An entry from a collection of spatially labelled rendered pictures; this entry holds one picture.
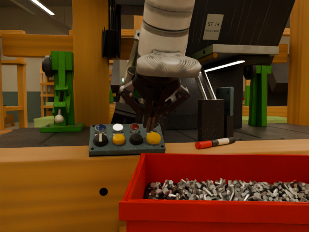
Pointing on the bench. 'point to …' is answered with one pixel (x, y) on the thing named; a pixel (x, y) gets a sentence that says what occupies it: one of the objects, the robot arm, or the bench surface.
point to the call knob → (100, 139)
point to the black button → (136, 138)
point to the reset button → (118, 138)
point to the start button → (153, 138)
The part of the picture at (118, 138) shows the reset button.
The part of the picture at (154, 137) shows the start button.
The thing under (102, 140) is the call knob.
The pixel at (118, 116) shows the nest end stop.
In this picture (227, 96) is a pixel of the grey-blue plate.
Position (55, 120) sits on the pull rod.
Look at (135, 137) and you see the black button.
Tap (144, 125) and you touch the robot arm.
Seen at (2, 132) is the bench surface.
